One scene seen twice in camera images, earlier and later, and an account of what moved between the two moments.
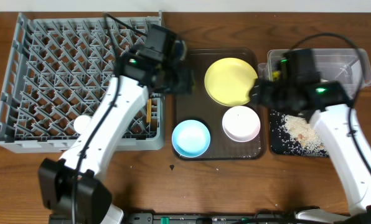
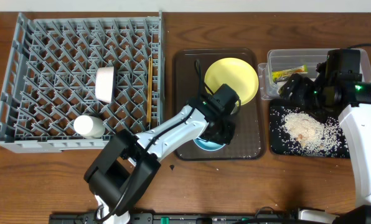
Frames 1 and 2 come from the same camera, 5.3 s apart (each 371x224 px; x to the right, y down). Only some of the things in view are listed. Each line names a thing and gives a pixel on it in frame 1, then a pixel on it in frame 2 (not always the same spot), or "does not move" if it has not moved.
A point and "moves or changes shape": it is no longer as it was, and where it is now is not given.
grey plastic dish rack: x=61 y=65 does not move
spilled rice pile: x=301 y=132 does not move
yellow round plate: x=228 y=81 does not move
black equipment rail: x=221 y=218 does not move
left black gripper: x=182 y=82 -> x=220 y=134
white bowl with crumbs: x=241 y=124 -> x=105 y=83
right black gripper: x=266 y=99 -> x=304 y=83
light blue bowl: x=191 y=138 moves or changes shape
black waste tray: x=293 y=135 does not move
